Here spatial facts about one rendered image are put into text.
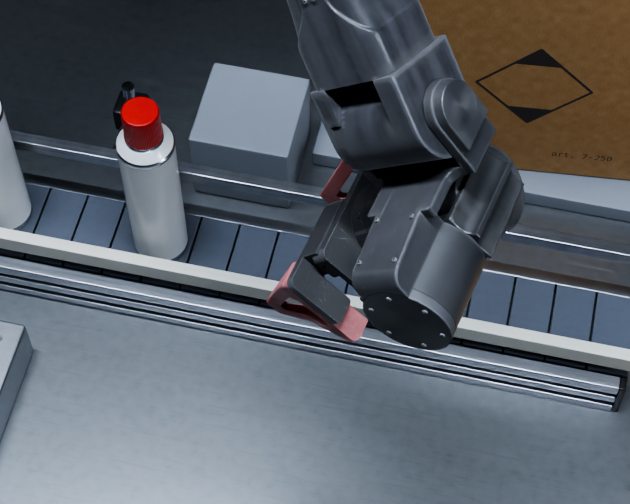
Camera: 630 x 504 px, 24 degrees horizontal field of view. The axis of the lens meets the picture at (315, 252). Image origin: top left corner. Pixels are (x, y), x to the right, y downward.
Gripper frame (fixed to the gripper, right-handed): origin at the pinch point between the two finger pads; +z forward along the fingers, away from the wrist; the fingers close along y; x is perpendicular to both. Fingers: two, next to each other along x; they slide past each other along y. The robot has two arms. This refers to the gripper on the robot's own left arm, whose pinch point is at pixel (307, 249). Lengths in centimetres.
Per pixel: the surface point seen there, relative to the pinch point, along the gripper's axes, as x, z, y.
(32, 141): -12.6, 37.9, -12.7
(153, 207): -2.5, 27.6, -9.7
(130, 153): -8.1, 23.3, -10.1
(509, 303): 28.3, 15.3, -18.5
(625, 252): 29.7, 3.7, -22.7
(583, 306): 33.3, 11.2, -20.9
